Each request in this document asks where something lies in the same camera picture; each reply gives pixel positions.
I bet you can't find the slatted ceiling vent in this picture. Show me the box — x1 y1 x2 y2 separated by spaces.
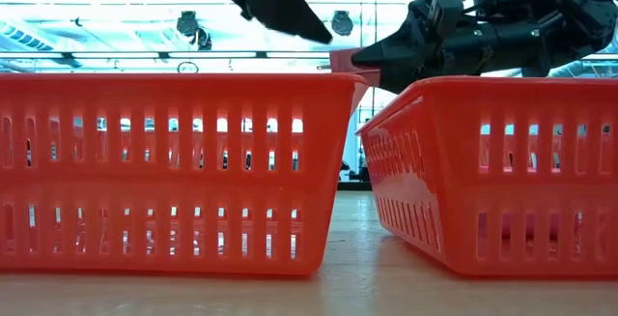
0 18 55 54

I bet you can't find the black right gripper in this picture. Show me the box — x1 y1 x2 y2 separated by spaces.
351 0 556 95

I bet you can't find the long horizontal rail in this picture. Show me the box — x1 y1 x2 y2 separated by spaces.
0 50 334 61

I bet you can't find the black round ceiling fixture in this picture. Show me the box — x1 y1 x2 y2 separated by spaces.
330 10 354 38
175 10 213 51

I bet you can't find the red slotted plastic basket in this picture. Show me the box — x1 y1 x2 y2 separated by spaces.
0 72 371 277
355 75 618 278

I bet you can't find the black distant equipment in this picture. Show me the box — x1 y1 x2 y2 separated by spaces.
340 158 371 183

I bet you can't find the red block pair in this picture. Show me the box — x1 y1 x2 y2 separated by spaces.
329 47 383 89

